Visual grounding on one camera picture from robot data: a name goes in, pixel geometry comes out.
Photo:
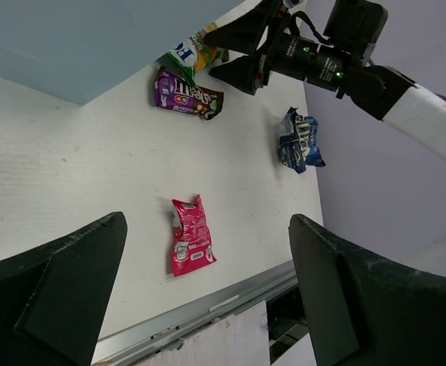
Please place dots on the green yellow Fox's candy bag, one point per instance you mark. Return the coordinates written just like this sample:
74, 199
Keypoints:
193, 54

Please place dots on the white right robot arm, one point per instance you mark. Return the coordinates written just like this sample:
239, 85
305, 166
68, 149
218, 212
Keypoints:
268, 40

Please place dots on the purple Skittles packet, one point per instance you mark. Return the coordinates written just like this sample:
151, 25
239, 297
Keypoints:
172, 93

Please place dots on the aluminium front frame rail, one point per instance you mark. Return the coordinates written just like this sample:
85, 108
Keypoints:
139, 342

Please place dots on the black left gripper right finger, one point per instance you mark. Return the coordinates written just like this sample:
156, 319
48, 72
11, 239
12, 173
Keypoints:
362, 308

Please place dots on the red pink candy packet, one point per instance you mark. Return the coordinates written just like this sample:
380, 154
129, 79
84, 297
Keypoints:
192, 247

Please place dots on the light blue paper bag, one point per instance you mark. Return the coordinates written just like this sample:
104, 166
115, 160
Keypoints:
78, 50

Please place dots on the blue snack bag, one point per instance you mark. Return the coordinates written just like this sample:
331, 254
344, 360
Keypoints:
298, 146

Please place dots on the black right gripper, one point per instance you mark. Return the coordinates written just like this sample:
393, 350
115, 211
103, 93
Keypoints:
292, 56

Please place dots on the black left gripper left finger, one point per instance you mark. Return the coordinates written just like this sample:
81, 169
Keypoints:
53, 297

